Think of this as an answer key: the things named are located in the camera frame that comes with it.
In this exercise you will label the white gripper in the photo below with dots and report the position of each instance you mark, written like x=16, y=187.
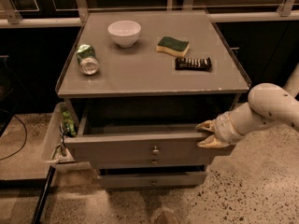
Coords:
x=223, y=129

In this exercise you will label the grey top drawer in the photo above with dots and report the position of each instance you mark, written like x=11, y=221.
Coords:
x=99, y=142

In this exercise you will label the grey drawer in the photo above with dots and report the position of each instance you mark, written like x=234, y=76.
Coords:
x=99, y=142
x=152, y=180
x=153, y=163

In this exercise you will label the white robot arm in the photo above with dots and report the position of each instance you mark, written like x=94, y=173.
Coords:
x=268, y=104

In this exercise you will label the grey drawer cabinet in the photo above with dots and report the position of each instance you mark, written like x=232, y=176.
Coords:
x=141, y=84

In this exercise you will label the grey bottom drawer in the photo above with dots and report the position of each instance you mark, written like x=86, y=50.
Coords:
x=152, y=180

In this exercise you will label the grey middle drawer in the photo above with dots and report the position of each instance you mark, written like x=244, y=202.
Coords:
x=153, y=163

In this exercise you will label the black snack bar wrapper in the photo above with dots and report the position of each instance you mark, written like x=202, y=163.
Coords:
x=193, y=64

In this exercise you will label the yellow green sponge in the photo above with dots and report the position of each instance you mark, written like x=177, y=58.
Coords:
x=173, y=46

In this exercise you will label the white ceramic bowl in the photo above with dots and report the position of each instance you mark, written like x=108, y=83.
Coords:
x=124, y=33

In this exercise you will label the green soda can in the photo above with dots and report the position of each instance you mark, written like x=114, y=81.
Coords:
x=87, y=61

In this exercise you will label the black bar on floor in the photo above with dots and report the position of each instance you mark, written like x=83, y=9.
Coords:
x=43, y=196

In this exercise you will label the metal railing frame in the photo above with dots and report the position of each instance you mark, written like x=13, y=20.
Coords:
x=47, y=13

